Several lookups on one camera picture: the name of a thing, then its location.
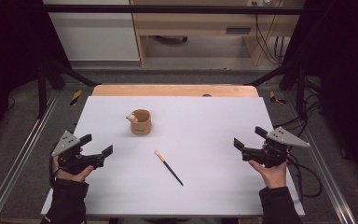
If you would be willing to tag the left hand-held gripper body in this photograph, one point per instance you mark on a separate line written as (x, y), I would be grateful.
(74, 158)

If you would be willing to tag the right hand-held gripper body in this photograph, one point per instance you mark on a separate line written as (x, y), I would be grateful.
(270, 154)

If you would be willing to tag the brown cup with animal figure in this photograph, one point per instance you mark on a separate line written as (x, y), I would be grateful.
(141, 123)

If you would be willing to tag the black brush with tan tip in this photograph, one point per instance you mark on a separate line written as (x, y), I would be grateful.
(169, 168)

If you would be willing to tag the person's left hand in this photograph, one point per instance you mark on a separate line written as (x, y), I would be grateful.
(74, 176)

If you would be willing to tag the person's right hand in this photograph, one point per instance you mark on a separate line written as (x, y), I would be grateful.
(273, 175)

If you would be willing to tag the yellow black tape strip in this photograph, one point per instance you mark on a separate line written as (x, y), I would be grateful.
(75, 97)
(275, 98)

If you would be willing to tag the white table cover sheet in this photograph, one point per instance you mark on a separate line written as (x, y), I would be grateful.
(199, 130)

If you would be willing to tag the black metal stand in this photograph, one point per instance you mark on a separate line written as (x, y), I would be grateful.
(298, 84)
(43, 87)

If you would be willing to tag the black curtain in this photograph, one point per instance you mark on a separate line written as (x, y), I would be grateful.
(345, 77)
(9, 46)

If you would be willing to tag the white cabinet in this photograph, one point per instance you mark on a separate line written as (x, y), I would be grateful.
(96, 37)

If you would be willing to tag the light wooden desk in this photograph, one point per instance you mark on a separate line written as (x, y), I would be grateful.
(199, 21)

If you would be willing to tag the aluminium rail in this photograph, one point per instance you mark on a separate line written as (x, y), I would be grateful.
(326, 168)
(18, 158)

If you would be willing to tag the black horizontal frame bar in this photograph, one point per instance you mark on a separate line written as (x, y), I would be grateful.
(167, 9)

